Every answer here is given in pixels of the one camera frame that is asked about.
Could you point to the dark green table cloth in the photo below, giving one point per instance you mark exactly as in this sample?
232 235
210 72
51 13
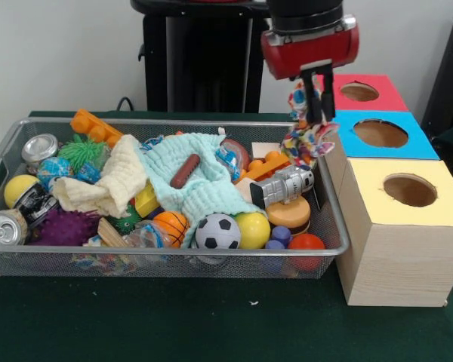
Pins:
173 320

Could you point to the black and white soccer ball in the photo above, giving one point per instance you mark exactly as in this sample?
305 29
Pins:
217 232

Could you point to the long orange toy brick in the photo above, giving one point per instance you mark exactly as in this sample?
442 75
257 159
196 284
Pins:
94 126

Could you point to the cream cloth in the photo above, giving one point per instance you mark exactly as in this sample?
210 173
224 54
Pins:
117 181

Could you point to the mint green cloth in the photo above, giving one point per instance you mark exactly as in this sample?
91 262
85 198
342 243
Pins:
211 188

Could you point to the purple spiky ball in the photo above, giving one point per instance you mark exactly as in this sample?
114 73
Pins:
66 228

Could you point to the colourful patterned cloth scrunchie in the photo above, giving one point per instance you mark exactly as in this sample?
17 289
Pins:
306 139

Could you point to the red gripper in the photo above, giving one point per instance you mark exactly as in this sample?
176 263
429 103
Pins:
309 53

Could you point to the black object by wall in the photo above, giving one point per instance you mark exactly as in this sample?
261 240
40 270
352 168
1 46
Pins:
451 75

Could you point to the small orange basketball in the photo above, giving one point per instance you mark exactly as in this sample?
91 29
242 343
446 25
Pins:
171 224

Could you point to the silver mesh bin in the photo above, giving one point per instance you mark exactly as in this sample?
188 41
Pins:
98 264

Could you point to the wooden box with three holes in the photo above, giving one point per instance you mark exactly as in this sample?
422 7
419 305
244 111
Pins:
400 264

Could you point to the red ball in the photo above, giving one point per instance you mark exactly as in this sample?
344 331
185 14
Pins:
306 241

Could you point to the yellow ball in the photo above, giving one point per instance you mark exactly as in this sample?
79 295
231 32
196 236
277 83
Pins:
253 231

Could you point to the brown toy sausage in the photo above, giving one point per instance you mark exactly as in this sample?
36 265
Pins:
185 171

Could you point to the silver toy robot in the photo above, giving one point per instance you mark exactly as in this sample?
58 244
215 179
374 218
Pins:
283 184

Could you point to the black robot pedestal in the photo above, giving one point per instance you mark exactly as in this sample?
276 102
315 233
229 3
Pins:
207 68

